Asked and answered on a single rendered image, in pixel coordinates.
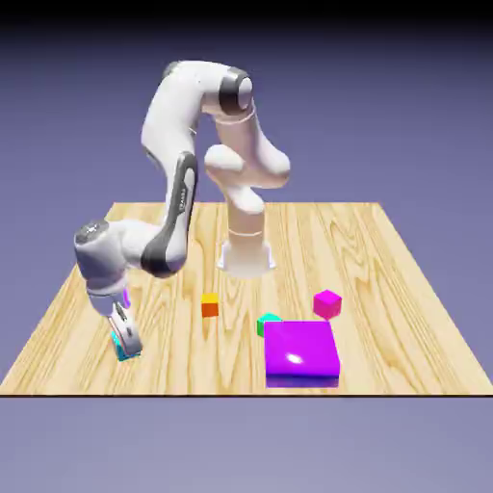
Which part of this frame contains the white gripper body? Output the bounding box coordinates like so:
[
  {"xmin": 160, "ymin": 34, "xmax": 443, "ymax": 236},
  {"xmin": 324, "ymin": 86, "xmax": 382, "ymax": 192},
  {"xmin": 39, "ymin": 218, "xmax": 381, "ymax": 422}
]
[{"xmin": 107, "ymin": 300, "xmax": 143, "ymax": 356}]

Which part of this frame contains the small magenta cube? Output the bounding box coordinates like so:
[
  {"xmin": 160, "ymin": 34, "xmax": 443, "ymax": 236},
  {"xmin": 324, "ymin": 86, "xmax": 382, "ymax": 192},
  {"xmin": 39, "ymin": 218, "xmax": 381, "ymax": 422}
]
[{"xmin": 312, "ymin": 289, "xmax": 343, "ymax": 321}]

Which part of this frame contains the small orange cube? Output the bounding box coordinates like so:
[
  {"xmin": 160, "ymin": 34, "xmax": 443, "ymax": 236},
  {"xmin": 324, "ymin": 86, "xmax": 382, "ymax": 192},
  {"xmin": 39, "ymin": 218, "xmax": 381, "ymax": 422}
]
[{"xmin": 200, "ymin": 292, "xmax": 220, "ymax": 319}]

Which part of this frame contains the large purple box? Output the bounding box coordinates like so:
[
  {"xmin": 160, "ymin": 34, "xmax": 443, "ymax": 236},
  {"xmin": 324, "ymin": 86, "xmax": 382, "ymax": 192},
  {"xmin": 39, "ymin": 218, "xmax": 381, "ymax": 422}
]
[{"xmin": 263, "ymin": 320, "xmax": 341, "ymax": 389}]

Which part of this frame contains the small cyan cube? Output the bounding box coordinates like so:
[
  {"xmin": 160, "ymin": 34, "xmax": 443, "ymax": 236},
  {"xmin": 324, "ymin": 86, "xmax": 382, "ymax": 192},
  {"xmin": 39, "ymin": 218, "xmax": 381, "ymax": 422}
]
[{"xmin": 111, "ymin": 329, "xmax": 142, "ymax": 363}]

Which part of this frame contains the small green cube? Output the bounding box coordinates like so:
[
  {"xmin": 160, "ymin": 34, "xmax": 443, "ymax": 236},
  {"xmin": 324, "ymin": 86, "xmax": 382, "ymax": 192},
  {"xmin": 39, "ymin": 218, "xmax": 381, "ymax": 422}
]
[{"xmin": 256, "ymin": 312, "xmax": 283, "ymax": 338}]

